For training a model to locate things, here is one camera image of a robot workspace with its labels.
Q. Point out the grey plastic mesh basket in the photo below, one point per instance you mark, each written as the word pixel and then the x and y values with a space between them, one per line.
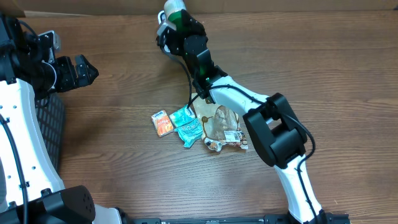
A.
pixel 51 119

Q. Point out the brown snack pouch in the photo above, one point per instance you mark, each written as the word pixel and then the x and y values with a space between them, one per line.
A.
pixel 221 126

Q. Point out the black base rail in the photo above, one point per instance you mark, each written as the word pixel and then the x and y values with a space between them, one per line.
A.
pixel 266 219

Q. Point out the green tissue pack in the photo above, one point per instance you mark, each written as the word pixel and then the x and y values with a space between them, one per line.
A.
pixel 182 116

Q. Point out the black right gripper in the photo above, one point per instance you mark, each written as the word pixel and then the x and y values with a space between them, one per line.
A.
pixel 193 27

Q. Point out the teal snack packet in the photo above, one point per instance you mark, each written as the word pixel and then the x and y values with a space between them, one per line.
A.
pixel 190 132

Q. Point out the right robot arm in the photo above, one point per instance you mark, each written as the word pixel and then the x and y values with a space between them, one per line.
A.
pixel 277 135

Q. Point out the green lid jar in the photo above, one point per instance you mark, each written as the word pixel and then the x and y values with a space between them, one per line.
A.
pixel 176 15

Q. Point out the orange tissue pack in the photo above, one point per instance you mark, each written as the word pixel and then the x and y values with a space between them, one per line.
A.
pixel 162 123

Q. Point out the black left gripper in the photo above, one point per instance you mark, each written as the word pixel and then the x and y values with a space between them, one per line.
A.
pixel 72 79

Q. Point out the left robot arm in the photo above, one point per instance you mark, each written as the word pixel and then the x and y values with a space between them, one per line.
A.
pixel 30 75

